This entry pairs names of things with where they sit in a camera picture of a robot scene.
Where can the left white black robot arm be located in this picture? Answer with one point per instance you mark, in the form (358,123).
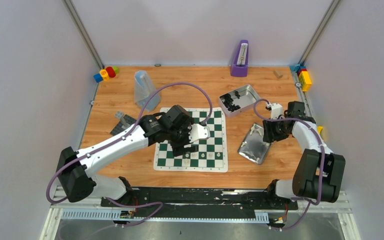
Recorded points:
(77,170)

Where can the purple metronome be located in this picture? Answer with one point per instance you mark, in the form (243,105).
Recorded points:
(239,62)

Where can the colourful toy blocks left corner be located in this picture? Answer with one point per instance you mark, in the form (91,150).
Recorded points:
(106,74)

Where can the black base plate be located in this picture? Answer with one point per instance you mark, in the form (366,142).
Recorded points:
(207,203)

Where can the metal tin with black pieces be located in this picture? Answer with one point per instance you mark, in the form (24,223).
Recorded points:
(238,100)

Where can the translucent blue metronome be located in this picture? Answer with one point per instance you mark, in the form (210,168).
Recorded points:
(143,90)

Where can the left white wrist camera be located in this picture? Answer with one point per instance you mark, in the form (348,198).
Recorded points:
(198,132)

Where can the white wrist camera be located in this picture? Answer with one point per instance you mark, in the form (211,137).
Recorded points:
(276,110)
(198,132)

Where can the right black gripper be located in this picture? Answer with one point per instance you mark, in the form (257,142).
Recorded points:
(269,136)

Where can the grey lego baseplate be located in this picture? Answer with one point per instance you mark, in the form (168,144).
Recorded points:
(125,121)

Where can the yellow green toy piece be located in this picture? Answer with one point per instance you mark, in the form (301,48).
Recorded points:
(320,131)

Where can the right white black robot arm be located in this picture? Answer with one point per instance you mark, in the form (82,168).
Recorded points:
(319,174)

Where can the small wooden block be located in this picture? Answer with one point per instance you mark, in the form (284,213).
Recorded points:
(278,74)

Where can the green white chess mat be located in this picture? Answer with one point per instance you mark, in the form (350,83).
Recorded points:
(164,160)

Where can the metal tin with white pieces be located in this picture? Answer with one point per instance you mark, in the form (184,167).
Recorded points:
(253,147)

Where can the colourful block stack right corner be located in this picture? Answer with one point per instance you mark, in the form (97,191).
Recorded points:
(303,76)

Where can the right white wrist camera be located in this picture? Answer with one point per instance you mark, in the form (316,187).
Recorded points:
(276,110)

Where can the white chess queen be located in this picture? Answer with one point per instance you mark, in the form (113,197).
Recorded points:
(186,163)

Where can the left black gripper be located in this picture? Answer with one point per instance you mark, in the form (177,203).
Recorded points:
(182,145)

